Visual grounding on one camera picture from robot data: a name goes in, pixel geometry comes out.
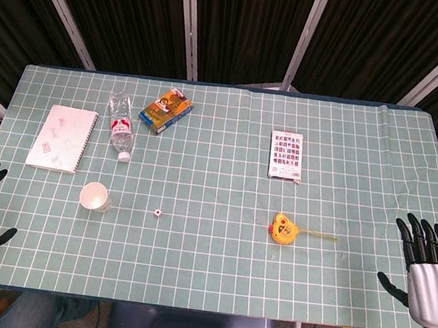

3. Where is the blue jeans leg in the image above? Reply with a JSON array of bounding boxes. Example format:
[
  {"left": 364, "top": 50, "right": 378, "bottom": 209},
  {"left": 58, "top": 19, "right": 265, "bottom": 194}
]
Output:
[{"left": 0, "top": 289, "right": 68, "bottom": 328}]

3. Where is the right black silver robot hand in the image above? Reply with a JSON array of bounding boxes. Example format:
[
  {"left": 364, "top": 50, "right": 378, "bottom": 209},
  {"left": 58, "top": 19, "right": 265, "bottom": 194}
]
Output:
[{"left": 371, "top": 209, "right": 438, "bottom": 328}]

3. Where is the white picture card box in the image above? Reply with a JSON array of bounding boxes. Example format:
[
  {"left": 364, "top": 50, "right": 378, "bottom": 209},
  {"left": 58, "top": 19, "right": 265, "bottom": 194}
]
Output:
[{"left": 267, "top": 128, "right": 309, "bottom": 185}]

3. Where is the white double partition post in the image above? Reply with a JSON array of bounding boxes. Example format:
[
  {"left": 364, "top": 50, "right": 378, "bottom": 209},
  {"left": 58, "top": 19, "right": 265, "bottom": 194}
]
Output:
[{"left": 168, "top": 0, "right": 208, "bottom": 83}]

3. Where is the blue orange snack box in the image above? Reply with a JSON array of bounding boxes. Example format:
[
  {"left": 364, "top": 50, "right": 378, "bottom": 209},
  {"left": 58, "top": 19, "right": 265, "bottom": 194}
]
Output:
[{"left": 136, "top": 83, "right": 197, "bottom": 140}]

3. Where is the yellow tape measure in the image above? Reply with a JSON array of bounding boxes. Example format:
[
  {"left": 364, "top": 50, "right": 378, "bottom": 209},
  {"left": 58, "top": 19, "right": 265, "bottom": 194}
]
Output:
[{"left": 267, "top": 211, "right": 340, "bottom": 252}]

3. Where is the white spiral notebook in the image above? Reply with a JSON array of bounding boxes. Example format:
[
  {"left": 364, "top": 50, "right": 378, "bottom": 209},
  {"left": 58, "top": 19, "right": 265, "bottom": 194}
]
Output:
[{"left": 24, "top": 101, "right": 100, "bottom": 177}]

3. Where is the green white grid tablecloth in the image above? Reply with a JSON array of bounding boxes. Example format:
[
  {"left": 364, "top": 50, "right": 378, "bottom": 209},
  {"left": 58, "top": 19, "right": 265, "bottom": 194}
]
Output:
[{"left": 0, "top": 58, "right": 438, "bottom": 328}]

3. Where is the clear plastic water bottle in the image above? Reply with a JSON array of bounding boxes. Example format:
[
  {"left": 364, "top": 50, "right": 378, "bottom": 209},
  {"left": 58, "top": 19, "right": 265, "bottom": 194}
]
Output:
[{"left": 101, "top": 90, "right": 141, "bottom": 164}]

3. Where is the white paper cup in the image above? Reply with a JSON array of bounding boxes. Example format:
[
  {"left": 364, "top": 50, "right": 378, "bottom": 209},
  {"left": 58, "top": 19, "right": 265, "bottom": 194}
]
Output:
[{"left": 78, "top": 180, "right": 115, "bottom": 215}]

